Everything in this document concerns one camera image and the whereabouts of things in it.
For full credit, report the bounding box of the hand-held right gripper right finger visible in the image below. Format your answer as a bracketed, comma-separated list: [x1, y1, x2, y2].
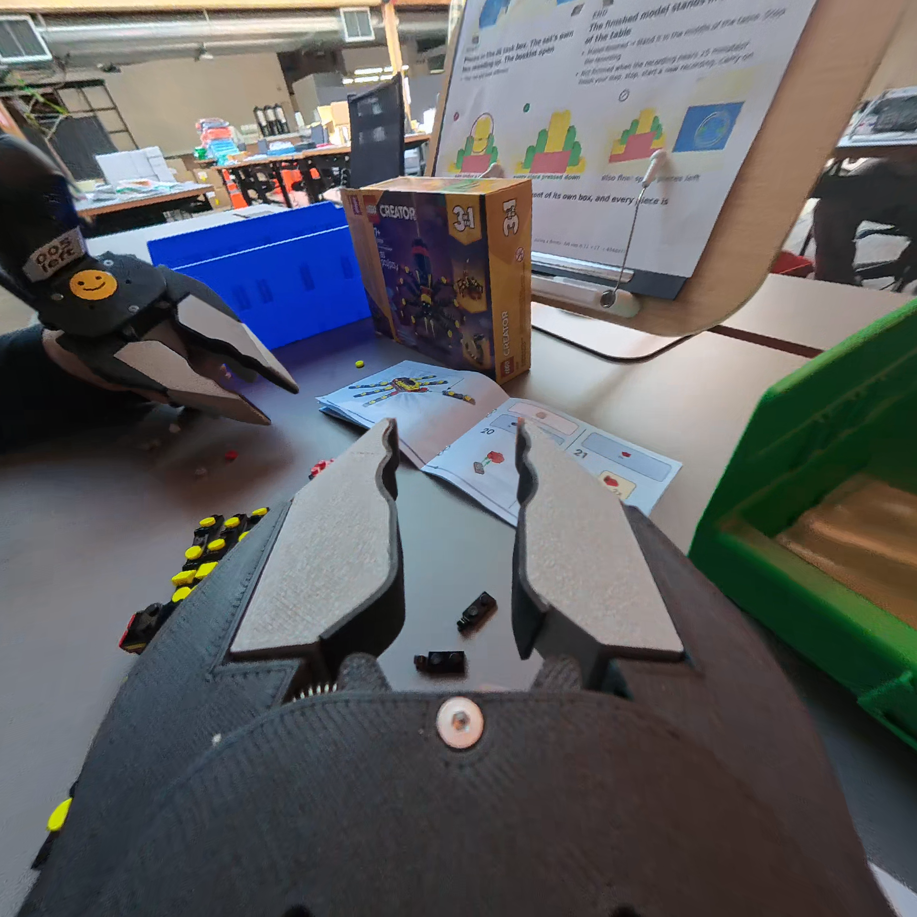
[512, 421, 686, 678]

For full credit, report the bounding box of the silver air duct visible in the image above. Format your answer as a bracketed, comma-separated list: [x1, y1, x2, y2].
[39, 11, 459, 62]

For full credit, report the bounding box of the metal wire page holder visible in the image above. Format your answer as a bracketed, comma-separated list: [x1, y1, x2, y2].
[600, 149, 669, 309]

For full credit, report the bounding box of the person's left hand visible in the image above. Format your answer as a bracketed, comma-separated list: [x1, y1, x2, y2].
[42, 330, 189, 415]

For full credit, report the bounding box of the building instruction booklet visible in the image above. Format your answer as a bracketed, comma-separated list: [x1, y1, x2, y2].
[317, 360, 683, 529]

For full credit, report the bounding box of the black yellow brick spider model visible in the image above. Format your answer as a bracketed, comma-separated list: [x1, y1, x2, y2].
[32, 507, 272, 868]

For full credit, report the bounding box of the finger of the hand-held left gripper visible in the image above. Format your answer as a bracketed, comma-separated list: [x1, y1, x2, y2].
[107, 337, 273, 427]
[172, 287, 300, 395]

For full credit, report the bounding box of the green plastic bin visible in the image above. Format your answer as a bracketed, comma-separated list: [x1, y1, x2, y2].
[686, 297, 917, 751]

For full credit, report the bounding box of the white stand ledge bar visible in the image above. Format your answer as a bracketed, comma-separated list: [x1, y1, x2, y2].
[530, 274, 640, 320]

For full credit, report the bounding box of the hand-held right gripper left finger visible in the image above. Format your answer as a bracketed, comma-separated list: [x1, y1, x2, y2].
[229, 418, 406, 667]

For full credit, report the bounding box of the printed instruction sheet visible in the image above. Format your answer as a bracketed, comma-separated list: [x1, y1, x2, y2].
[433, 0, 818, 280]

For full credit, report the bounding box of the long background work table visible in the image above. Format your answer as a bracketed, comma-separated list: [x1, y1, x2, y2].
[215, 132, 431, 209]

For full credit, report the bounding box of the purple toy set box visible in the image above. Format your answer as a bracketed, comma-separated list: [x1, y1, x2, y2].
[340, 177, 534, 384]

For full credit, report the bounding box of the person's left forearm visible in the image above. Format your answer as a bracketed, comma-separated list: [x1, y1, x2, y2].
[0, 322, 183, 456]

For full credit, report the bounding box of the black computer monitor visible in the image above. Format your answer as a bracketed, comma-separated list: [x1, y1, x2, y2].
[347, 72, 408, 191]

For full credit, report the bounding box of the instruction sheet on wooden stand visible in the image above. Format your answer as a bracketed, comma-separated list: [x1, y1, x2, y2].
[426, 0, 914, 359]

